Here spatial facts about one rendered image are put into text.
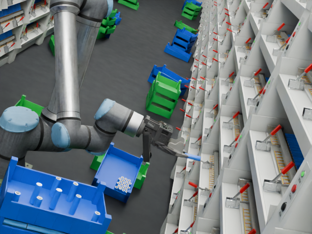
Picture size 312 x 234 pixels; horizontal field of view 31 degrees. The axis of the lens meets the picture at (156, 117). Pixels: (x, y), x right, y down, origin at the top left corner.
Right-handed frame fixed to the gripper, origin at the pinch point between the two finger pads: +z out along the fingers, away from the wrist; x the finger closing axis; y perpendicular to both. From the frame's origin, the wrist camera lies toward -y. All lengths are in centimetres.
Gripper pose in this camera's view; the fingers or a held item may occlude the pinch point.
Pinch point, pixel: (184, 155)
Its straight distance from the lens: 211.8
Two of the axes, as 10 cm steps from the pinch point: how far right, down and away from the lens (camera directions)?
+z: 8.9, 4.5, 0.8
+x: 0.8, -3.2, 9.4
